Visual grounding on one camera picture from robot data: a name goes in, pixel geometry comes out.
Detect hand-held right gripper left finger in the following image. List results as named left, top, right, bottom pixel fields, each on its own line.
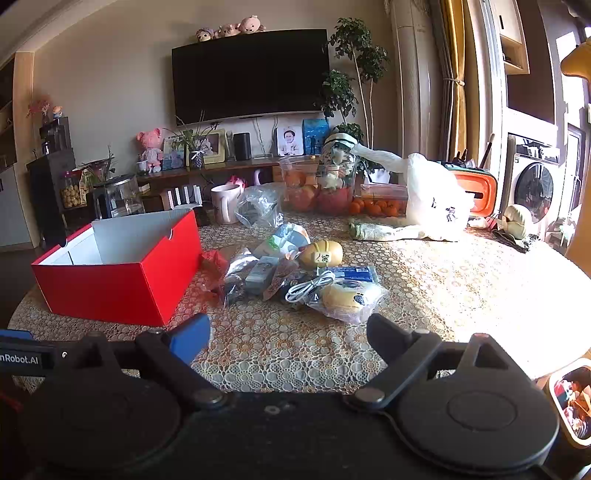
left=62, top=313, right=229, bottom=409

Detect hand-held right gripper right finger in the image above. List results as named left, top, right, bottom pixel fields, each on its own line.
left=346, top=313, right=522, bottom=411

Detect bagged round yellow bread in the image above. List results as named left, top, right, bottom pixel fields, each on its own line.
left=307, top=279, right=389, bottom=324

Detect blue snack packet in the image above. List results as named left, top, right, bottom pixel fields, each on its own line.
left=330, top=265, right=379, bottom=284

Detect silver foil packet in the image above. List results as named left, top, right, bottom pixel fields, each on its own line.
left=224, top=249, right=259, bottom=305

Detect white charging cable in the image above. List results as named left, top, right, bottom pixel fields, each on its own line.
left=285, top=271, right=336, bottom=305

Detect red cardboard box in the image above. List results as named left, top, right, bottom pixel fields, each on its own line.
left=31, top=210, right=204, bottom=327

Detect small white milk carton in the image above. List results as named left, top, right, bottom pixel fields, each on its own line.
left=245, top=256, right=280, bottom=294

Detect yellow potato plush toy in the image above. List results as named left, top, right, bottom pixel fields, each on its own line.
left=298, top=239, right=344, bottom=270

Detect black snack packet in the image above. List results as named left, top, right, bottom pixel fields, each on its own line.
left=270, top=270, right=324, bottom=305

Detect grey white tissue pack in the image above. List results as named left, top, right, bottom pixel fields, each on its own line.
left=253, top=223, right=311, bottom=259

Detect lace covered desktop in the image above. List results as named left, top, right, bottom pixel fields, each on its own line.
left=8, top=210, right=591, bottom=393

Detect green white cloth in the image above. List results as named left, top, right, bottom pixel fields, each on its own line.
left=348, top=220, right=428, bottom=241

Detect pile of tangerines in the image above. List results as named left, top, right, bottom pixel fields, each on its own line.
left=348, top=198, right=409, bottom=217

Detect white wifi router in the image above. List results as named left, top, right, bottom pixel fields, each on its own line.
left=161, top=185, right=204, bottom=210

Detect white mug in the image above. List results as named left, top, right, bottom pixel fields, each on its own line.
left=211, top=184, right=242, bottom=225

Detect dark side cabinet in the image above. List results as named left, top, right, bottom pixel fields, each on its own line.
left=26, top=148, right=77, bottom=247

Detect white plastic bag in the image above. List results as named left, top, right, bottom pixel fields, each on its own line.
left=353, top=143, right=476, bottom=243

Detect red apple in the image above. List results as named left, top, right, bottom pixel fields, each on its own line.
left=288, top=185, right=317, bottom=212
left=318, top=187, right=352, bottom=214

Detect clear lidded food box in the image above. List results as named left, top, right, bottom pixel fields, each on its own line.
left=360, top=183, right=409, bottom=201

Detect clear plastic bag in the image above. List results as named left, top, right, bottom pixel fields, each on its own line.
left=235, top=185, right=284, bottom=228

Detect red lidded snack jar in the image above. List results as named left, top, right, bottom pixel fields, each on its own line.
left=60, top=172, right=86, bottom=209

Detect glass kettle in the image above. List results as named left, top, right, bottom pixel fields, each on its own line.
left=92, top=174, right=146, bottom=220

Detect clear plastic fruit container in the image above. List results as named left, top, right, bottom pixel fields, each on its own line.
left=279, top=154, right=365, bottom=214

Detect orange plastic crate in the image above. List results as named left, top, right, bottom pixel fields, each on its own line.
left=450, top=168, right=498, bottom=217

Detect cream round cushion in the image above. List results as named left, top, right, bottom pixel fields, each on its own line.
left=502, top=204, right=529, bottom=240

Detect potted grass plant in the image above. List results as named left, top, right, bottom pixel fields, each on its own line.
left=175, top=111, right=222, bottom=169

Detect wooden television cabinet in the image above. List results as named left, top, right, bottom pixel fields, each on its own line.
left=136, top=154, right=324, bottom=208

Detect small potted plant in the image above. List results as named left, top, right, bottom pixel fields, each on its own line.
left=78, top=145, right=116, bottom=185

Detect pink doll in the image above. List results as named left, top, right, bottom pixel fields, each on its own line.
left=136, top=128, right=166, bottom=174

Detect cream waste bin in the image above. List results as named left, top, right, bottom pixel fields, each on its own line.
left=545, top=357, right=591, bottom=448

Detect green striped white bag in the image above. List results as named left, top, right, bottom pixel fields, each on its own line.
left=322, top=131, right=360, bottom=163

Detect blue picture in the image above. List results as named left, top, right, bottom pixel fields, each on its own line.
left=302, top=119, right=331, bottom=155

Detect white portrait photo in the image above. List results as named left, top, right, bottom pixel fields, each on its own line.
left=276, top=126, right=304, bottom=157

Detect white washing machine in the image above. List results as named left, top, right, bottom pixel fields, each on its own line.
left=501, top=134, right=571, bottom=227

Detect pink flowers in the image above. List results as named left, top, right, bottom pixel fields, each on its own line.
left=27, top=97, right=51, bottom=125

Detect white standing air conditioner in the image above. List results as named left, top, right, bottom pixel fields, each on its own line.
left=385, top=0, right=446, bottom=160

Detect yellow curtain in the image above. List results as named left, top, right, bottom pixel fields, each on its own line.
left=431, top=0, right=481, bottom=162

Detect tall potted green tree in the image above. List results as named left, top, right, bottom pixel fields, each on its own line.
left=316, top=17, right=389, bottom=149

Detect tan plush toy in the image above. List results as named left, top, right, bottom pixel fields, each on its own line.
left=560, top=44, right=591, bottom=79

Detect yellow photo frame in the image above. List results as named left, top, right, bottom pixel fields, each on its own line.
left=202, top=129, right=227, bottom=164

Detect black wall television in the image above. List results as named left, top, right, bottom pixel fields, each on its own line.
left=172, top=28, right=331, bottom=126

